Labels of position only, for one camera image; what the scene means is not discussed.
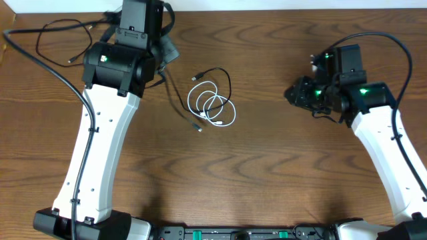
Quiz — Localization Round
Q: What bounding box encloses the black usb cable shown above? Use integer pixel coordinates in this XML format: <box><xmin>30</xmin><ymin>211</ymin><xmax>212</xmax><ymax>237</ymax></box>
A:
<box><xmin>163</xmin><ymin>67</ymin><xmax>233</xmax><ymax>133</ymax></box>

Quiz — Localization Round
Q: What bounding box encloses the white usb cable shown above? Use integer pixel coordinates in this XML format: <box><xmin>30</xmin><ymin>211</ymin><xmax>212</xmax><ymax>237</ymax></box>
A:
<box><xmin>186</xmin><ymin>81</ymin><xmax>237</xmax><ymax>128</ymax></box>

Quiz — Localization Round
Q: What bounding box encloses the thin black cable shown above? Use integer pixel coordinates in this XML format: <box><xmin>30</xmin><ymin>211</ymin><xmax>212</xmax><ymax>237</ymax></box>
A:
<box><xmin>35</xmin><ymin>18</ymin><xmax>111</xmax><ymax>68</ymax></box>

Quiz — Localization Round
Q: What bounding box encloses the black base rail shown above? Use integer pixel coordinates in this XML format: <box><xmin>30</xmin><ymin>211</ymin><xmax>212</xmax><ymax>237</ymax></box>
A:
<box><xmin>148</xmin><ymin>223</ymin><xmax>339</xmax><ymax>240</ymax></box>

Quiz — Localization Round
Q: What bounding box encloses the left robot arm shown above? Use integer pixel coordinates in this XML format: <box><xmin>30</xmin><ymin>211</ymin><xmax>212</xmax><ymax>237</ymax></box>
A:
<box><xmin>33</xmin><ymin>1</ymin><xmax>179</xmax><ymax>239</ymax></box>

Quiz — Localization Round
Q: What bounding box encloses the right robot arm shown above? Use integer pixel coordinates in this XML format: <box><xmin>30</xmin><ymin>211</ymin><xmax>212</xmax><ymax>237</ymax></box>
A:
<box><xmin>284</xmin><ymin>45</ymin><xmax>426</xmax><ymax>239</ymax></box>

